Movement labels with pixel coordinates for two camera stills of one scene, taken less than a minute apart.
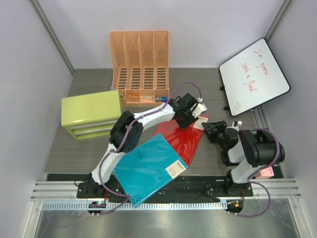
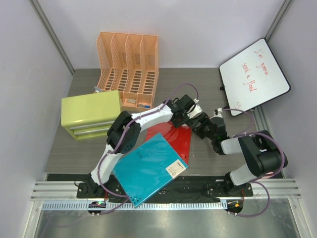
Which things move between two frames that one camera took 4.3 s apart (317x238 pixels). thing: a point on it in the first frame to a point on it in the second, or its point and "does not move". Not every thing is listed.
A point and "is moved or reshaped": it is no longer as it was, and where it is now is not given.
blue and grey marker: [161, 99] to [142, 106]
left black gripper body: [187, 120] does not move
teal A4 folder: [148, 167] does not move
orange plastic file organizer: [140, 62] is moved or reshaped
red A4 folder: [185, 141] is moved or reshaped
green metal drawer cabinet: [91, 115] does not move
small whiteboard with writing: [253, 78] does not move
